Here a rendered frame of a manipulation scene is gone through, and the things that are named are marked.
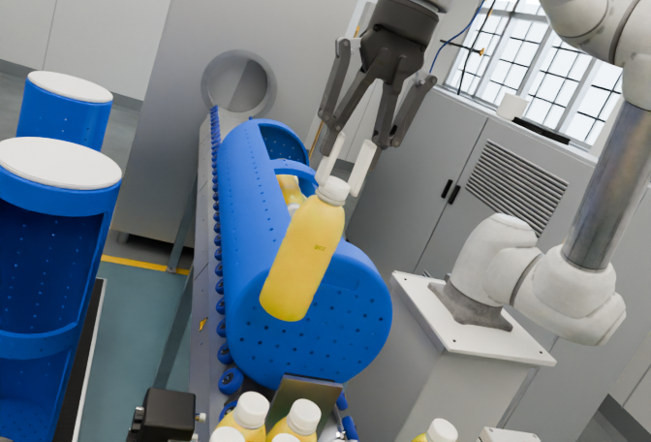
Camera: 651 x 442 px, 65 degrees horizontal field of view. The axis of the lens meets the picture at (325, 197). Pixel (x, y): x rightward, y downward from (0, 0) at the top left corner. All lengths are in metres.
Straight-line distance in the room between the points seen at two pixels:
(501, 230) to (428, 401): 0.46
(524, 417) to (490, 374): 1.26
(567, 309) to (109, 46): 5.21
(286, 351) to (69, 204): 0.63
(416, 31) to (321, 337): 0.53
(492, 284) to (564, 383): 1.38
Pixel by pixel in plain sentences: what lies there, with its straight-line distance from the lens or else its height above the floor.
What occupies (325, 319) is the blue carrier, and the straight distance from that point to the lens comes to 0.88.
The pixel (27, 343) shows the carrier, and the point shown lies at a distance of 1.49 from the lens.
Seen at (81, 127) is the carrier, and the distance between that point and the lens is 2.00.
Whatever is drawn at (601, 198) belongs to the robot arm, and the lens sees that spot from 1.17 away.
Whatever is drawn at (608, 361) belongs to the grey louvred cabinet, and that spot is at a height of 0.66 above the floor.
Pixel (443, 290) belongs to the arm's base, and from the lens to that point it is 1.44.
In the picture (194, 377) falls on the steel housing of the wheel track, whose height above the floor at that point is 0.85.
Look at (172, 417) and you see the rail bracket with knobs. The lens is 0.78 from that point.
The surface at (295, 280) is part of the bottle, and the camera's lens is 0.67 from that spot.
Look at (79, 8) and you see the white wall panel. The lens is 5.84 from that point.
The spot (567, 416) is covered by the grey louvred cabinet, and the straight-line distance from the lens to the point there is 2.85.
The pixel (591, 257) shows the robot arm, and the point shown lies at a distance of 1.24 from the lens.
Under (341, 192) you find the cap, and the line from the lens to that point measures 0.64.
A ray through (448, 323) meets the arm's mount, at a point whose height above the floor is 1.01.
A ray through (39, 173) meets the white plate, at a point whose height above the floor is 1.04.
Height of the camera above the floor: 1.54
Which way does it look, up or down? 17 degrees down
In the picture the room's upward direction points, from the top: 22 degrees clockwise
